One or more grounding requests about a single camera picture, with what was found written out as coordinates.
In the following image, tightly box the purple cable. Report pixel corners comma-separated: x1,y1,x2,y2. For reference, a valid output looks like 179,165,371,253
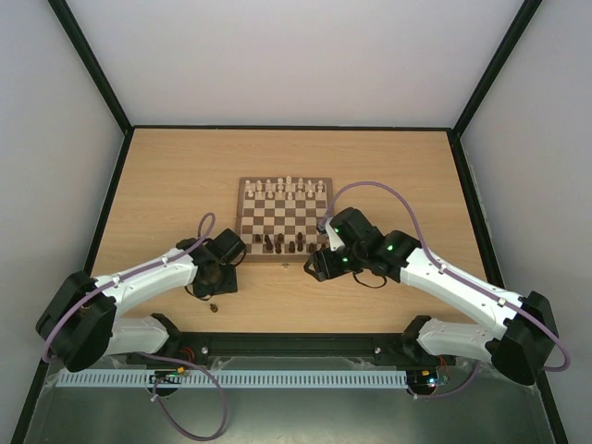
41,212,228,440
318,180,573,401

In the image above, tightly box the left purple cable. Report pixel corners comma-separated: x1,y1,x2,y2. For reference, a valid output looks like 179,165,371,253
41,212,228,440

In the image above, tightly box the wooden chess board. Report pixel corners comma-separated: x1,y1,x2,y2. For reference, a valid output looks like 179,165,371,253
236,176,333,263

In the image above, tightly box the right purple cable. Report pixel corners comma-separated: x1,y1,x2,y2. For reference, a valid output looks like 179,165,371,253
318,180,573,401

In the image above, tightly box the grey slotted cable duct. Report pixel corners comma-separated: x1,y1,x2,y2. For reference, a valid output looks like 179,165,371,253
55,369,408,389

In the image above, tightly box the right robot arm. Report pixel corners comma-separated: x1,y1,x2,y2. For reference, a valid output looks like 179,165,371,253
304,207,557,386

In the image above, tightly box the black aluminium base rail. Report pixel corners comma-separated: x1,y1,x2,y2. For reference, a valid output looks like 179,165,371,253
157,332,456,369

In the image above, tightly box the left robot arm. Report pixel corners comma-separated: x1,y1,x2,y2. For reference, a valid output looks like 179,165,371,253
35,229,247,372

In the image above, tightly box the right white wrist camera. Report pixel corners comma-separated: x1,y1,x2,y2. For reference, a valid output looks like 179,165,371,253
325,222,345,252

